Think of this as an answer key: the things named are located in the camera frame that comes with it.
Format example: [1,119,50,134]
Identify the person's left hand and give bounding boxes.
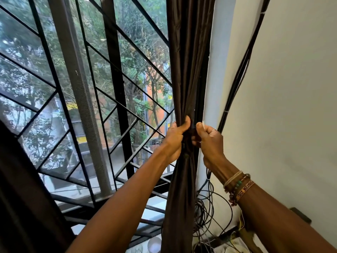
[158,116,191,165]

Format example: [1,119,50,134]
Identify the person's right hand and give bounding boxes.
[191,121,227,169]

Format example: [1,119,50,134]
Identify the dark curtain tie strap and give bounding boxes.
[183,126,198,159]

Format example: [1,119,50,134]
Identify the dark brown curtain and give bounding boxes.
[0,121,75,253]
[160,0,216,253]

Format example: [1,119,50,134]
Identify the person's right forearm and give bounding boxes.
[208,155,337,253]

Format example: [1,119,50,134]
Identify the person's left forearm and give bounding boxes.
[67,147,174,253]

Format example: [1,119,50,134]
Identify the orange brick building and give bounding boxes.
[97,84,173,150]

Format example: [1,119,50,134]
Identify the green beaded bracelet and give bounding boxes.
[226,173,251,206]

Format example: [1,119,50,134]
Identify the orange woven patterned bracelet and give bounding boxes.
[236,180,255,203]

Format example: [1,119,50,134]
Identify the bundle of grey cables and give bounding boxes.
[193,0,272,253]

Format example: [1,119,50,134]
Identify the thin yellow fibre cables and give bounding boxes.
[230,210,247,251]

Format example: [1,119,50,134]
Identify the black wall-mounted box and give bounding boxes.
[289,207,312,225]

